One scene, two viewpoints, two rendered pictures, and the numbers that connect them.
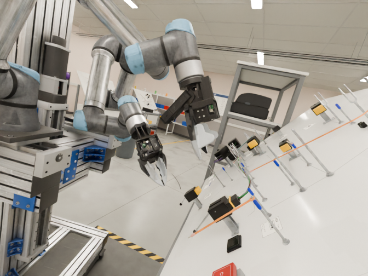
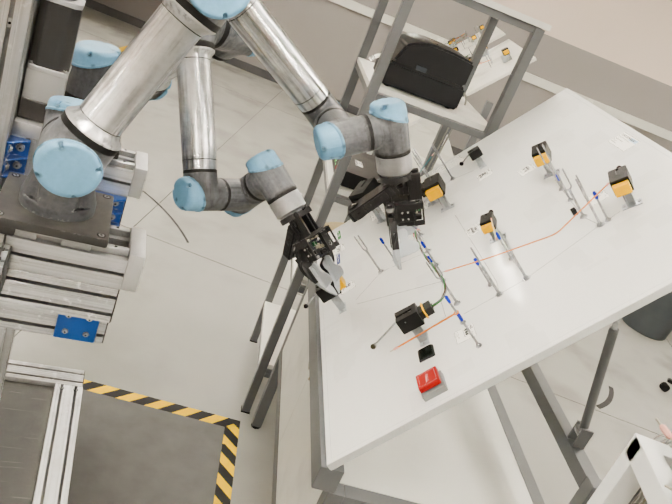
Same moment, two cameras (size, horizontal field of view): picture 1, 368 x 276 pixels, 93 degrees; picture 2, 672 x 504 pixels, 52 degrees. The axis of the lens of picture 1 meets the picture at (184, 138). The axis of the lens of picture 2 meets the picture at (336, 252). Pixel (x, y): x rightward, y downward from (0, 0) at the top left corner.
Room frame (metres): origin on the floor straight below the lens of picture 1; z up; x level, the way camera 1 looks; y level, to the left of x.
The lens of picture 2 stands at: (-0.77, 0.69, 1.85)
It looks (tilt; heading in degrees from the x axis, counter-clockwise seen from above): 23 degrees down; 334
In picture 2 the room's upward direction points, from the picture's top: 23 degrees clockwise
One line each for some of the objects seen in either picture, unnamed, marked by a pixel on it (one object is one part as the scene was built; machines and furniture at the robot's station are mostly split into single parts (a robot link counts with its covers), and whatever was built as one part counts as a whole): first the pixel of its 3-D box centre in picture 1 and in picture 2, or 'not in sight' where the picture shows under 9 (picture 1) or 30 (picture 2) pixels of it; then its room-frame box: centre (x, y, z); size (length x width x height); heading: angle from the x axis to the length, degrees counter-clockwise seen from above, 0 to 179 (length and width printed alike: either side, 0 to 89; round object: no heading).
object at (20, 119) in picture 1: (16, 114); (62, 183); (0.64, 0.65, 1.21); 0.15 x 0.15 x 0.10
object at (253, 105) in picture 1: (249, 105); (422, 66); (1.59, -0.49, 1.56); 0.30 x 0.23 x 0.19; 78
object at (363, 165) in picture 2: (233, 154); (373, 175); (1.63, -0.50, 1.09); 0.35 x 0.33 x 0.07; 166
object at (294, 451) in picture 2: not in sight; (300, 460); (0.55, -0.09, 0.60); 0.55 x 0.03 x 0.39; 166
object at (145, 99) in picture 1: (145, 112); not in sight; (7.22, 1.81, 0.83); 1.18 x 0.72 x 1.65; 159
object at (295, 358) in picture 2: not in sight; (301, 349); (1.08, -0.23, 0.60); 0.55 x 0.02 x 0.39; 166
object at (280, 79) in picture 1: (234, 170); (369, 211); (1.67, -0.57, 0.93); 0.61 x 0.50 x 1.85; 166
